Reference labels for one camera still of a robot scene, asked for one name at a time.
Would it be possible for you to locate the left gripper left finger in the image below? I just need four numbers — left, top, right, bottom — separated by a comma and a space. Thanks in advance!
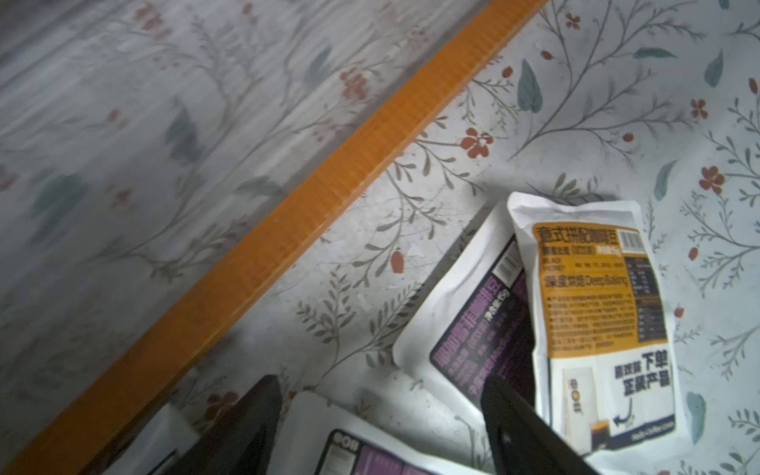
166, 375, 282, 474

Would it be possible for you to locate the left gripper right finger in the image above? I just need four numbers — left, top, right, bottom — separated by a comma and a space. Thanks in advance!
481, 376, 596, 475

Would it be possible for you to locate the purple coffee bag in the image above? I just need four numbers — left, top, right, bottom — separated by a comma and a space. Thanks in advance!
266, 393, 477, 475
393, 202, 534, 426

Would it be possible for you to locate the blue-grey coffee bag back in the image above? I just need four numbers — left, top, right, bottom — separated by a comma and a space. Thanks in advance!
104, 403, 200, 475

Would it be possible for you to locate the orange wooden three-tier shelf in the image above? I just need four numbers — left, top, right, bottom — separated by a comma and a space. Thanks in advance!
6, 0, 542, 474

